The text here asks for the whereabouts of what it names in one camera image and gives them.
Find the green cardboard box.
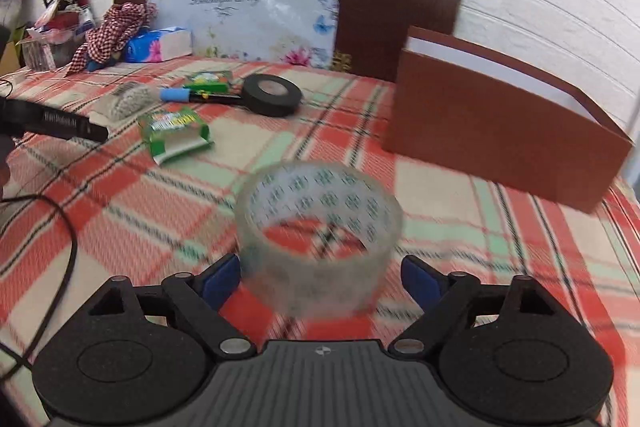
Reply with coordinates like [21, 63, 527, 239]
[137, 107, 215, 166]

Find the red checkered cloth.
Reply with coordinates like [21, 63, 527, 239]
[67, 2, 160, 75]

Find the clear packing tape roll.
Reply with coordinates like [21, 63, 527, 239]
[235, 161, 405, 321]

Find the brown cardboard box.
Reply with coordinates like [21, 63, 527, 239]
[382, 26, 635, 214]

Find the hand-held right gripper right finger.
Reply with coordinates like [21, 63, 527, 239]
[389, 254, 584, 356]

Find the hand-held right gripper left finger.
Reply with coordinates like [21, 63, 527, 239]
[87, 253, 254, 356]

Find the red plaid blanket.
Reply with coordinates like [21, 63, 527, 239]
[0, 54, 640, 427]

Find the clear plastic container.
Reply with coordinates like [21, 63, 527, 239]
[20, 27, 77, 70]

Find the brown wooden headboard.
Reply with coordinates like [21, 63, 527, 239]
[114, 0, 463, 82]

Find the black tape roll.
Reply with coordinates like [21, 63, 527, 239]
[241, 75, 303, 118]

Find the bag of white beads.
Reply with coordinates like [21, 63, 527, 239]
[92, 82, 158, 124]

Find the black marker with blue cap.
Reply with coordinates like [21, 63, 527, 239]
[159, 88, 246, 104]

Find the black cable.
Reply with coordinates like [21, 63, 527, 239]
[0, 194, 79, 378]

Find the floral pillow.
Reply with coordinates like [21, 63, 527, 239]
[145, 0, 347, 70]

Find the blue tissue pack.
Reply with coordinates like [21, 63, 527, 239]
[122, 27, 193, 64]

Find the green printed box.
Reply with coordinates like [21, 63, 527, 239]
[182, 71, 234, 95]

